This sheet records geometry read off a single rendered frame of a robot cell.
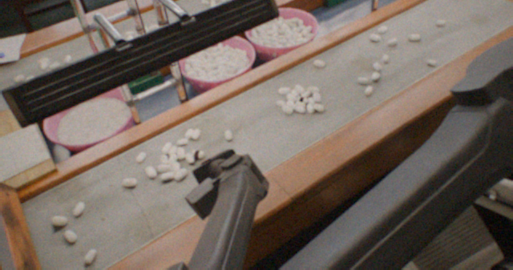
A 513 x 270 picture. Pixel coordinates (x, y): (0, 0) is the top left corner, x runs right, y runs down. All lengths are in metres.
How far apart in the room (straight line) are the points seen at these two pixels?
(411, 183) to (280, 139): 0.81
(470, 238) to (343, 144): 0.48
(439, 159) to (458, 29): 1.31
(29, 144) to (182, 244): 0.56
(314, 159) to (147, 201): 0.43
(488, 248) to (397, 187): 1.02
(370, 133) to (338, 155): 0.12
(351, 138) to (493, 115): 0.76
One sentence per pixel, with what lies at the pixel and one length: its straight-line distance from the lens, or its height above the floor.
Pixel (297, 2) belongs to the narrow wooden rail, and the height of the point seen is 0.75.
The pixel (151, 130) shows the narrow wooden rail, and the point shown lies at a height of 0.76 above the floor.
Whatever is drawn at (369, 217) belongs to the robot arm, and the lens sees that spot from 0.34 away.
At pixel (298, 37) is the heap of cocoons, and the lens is 1.52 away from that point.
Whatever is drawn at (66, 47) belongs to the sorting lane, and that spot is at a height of 0.74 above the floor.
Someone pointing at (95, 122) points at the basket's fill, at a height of 0.73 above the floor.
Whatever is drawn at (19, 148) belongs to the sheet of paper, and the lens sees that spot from 1.29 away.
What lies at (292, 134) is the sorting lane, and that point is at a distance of 1.14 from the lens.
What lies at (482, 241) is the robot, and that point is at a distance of 1.36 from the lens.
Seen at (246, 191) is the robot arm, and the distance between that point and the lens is 0.63.
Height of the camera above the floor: 1.57
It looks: 45 degrees down
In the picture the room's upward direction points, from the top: 5 degrees counter-clockwise
